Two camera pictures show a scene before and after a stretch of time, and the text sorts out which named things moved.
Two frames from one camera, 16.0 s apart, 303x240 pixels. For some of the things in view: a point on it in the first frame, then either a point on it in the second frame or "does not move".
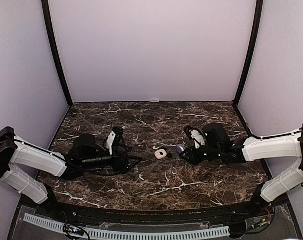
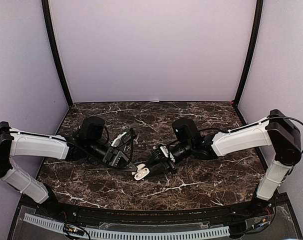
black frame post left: [50, 37] does not move
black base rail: [254, 213] does not move
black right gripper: [194, 159] to [168, 166]
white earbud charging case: [160, 154] to [141, 172]
